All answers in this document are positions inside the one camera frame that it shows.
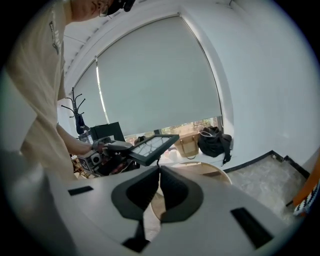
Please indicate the black backpack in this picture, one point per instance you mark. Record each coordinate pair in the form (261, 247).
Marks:
(140, 140)

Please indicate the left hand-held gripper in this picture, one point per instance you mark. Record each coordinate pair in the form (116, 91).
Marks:
(97, 160)

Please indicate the black white striped blanket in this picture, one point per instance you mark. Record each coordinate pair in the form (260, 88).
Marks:
(308, 202)

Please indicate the person's head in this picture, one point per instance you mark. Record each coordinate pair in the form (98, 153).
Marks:
(87, 7)

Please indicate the black head-mounted camera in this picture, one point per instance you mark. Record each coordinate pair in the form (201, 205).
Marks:
(120, 5)

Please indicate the black coat rack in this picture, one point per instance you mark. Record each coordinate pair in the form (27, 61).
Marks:
(95, 95)
(74, 110)

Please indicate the wide grey roller blind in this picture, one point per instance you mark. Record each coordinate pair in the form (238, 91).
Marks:
(160, 75)

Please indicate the person's beige shirt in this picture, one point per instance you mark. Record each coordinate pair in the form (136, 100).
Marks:
(37, 75)

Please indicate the orange sofa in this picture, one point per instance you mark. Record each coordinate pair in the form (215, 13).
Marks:
(302, 190)

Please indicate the round wooden table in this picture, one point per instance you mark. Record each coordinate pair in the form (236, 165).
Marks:
(212, 172)

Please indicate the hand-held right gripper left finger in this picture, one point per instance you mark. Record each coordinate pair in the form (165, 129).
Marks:
(140, 190)

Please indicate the beige tote bag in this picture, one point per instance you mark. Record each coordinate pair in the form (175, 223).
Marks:
(187, 147)

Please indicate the dark hanging bag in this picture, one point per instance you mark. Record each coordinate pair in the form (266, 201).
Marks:
(81, 125)

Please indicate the black duffel bag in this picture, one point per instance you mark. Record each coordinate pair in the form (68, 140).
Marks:
(213, 142)

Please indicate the black white patterned frame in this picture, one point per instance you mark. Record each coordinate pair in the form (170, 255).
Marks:
(150, 146)

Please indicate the person's left forearm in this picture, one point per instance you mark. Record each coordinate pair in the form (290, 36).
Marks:
(75, 143)

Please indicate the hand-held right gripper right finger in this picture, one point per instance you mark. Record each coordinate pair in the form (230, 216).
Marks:
(175, 190)

